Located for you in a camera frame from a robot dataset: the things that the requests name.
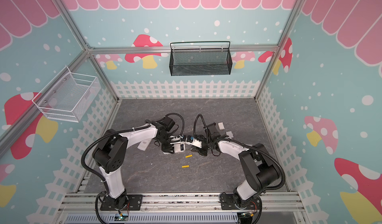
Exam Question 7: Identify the white remote control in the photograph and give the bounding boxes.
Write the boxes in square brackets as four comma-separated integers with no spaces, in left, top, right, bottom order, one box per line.
[173,143,186,153]
[137,139,151,151]

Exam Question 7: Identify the white battery cover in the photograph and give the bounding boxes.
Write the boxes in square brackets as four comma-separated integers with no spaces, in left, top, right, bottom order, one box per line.
[218,122,225,130]
[226,131,234,139]

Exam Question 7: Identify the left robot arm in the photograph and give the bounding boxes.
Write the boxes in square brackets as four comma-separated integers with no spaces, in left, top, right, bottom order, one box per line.
[92,116,184,210]

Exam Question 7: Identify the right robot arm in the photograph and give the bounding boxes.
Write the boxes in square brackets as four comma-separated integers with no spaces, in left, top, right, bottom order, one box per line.
[190,123,286,209]

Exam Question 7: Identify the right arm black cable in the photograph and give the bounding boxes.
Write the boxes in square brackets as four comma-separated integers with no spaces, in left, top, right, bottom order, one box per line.
[193,114,286,191]

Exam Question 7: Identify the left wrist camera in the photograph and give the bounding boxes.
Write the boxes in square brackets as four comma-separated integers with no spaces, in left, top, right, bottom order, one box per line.
[168,135,186,143]

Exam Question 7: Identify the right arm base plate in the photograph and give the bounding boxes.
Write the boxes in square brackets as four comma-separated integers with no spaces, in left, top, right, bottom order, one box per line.
[219,192,262,210]

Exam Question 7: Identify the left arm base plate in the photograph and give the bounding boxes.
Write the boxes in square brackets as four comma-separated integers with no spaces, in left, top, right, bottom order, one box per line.
[100,194,143,211]

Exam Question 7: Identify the black wire mesh basket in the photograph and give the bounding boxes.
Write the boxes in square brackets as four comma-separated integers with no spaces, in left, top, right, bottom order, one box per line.
[169,41,233,76]

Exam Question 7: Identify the aluminium mounting rail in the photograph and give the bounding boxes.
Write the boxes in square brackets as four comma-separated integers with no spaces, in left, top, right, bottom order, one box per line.
[58,192,304,214]

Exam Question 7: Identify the white wire mesh basket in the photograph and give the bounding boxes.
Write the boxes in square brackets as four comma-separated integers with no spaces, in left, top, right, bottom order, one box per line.
[32,67,101,123]

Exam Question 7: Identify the white vented cable duct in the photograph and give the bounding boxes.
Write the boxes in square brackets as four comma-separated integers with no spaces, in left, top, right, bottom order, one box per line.
[64,213,239,224]

